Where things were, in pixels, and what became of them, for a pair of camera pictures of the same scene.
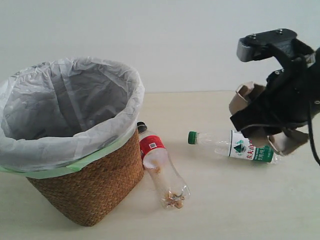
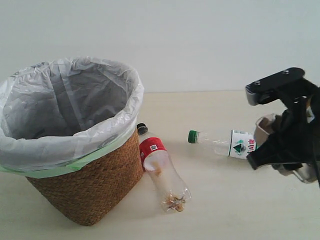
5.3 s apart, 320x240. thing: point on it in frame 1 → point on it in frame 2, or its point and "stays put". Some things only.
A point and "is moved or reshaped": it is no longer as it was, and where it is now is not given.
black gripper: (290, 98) → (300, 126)
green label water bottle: (231, 143) stays put
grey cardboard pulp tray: (285, 143) is moved or reshaped
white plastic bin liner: (62, 115) stays put
